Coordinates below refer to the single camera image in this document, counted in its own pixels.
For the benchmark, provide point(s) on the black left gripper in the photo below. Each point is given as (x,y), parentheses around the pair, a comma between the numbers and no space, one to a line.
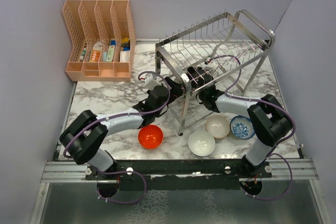
(175,89)

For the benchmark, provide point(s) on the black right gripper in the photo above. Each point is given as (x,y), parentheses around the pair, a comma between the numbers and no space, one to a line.
(192,84)

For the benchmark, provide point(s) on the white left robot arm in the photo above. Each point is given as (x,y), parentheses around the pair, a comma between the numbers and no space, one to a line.
(82,139)

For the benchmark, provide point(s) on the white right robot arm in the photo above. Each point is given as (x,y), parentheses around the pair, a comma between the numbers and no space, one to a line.
(271,122)

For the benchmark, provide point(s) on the beige speckled bowl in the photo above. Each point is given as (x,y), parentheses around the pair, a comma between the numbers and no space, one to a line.
(218,126)

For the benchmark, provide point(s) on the red bowl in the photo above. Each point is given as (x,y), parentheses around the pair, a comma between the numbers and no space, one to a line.
(150,137)

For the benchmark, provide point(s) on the blue and white bowl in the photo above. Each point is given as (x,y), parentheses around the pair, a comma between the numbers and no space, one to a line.
(242,127)

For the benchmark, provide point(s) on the cream bottle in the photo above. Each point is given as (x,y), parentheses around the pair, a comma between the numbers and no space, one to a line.
(125,54)

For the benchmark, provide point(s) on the white blue tube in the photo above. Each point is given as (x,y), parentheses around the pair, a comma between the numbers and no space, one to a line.
(111,51)

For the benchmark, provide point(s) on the orange white packet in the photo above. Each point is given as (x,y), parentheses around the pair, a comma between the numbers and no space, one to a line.
(95,53)

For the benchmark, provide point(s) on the peach plastic file organizer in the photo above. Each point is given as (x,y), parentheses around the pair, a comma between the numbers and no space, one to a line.
(90,21)

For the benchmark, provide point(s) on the small green white tube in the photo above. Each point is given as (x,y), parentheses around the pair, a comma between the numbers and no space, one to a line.
(83,54)

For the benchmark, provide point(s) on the steel wire dish rack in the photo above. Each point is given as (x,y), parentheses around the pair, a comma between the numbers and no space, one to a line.
(223,45)

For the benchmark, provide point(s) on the black aluminium frame rail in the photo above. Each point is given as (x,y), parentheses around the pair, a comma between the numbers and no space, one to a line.
(179,174)

